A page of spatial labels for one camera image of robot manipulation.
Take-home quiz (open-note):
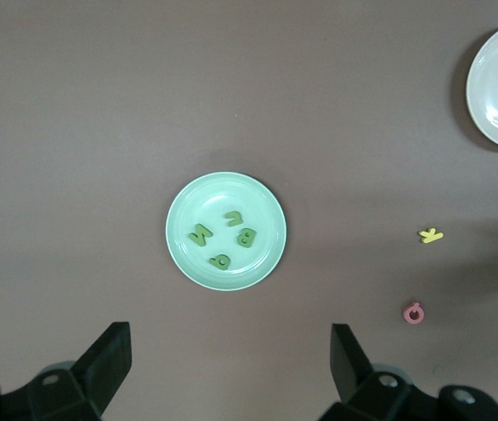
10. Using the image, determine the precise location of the yellow letter K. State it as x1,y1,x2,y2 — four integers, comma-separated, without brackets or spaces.
418,227,445,245

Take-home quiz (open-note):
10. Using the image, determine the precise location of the green letter P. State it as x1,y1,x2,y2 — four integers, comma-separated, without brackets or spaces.
208,253,232,271

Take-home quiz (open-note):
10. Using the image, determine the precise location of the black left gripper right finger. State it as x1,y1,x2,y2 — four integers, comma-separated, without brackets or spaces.
318,323,498,421

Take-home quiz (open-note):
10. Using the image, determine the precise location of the green letter N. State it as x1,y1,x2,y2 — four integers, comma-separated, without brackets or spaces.
187,223,214,247

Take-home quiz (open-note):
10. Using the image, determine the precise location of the brown table cover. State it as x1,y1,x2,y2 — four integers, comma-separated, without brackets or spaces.
0,0,498,421

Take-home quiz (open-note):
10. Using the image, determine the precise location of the green round plate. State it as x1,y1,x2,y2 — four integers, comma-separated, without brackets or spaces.
165,171,288,292

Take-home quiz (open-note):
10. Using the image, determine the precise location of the green letter B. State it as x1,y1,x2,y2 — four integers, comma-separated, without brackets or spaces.
235,227,259,250

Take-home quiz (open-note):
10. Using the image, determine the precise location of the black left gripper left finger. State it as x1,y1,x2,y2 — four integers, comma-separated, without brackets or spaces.
0,322,132,421

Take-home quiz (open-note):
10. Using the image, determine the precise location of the pink letter Q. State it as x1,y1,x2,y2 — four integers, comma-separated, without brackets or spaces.
402,301,424,326

